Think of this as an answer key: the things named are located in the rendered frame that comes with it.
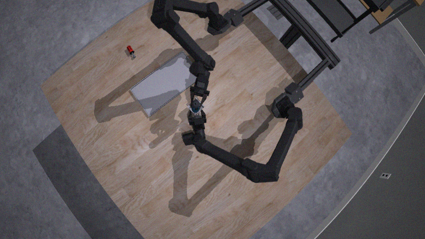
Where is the blue nut driver barrel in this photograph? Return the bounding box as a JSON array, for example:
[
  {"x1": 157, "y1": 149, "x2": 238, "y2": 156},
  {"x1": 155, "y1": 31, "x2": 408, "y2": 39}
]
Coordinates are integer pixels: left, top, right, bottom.
[{"x1": 191, "y1": 100, "x2": 200, "y2": 113}]

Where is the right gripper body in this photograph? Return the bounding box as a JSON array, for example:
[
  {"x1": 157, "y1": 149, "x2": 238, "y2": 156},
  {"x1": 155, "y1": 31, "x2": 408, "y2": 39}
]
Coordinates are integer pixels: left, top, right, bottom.
[{"x1": 190, "y1": 86, "x2": 210, "y2": 97}]

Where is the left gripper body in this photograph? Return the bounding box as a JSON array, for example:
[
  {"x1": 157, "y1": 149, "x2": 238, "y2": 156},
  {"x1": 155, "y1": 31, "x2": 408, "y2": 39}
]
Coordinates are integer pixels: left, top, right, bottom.
[{"x1": 188, "y1": 116, "x2": 206, "y2": 126}]

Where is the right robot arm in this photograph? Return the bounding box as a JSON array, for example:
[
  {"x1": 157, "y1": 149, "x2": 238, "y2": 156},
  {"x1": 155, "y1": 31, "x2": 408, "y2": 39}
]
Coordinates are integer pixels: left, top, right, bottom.
[{"x1": 151, "y1": 0, "x2": 229, "y2": 90}]

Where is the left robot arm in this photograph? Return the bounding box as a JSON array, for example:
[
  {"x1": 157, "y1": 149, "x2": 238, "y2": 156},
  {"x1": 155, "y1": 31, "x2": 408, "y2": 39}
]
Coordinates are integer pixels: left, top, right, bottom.
[{"x1": 183, "y1": 96, "x2": 303, "y2": 183}]

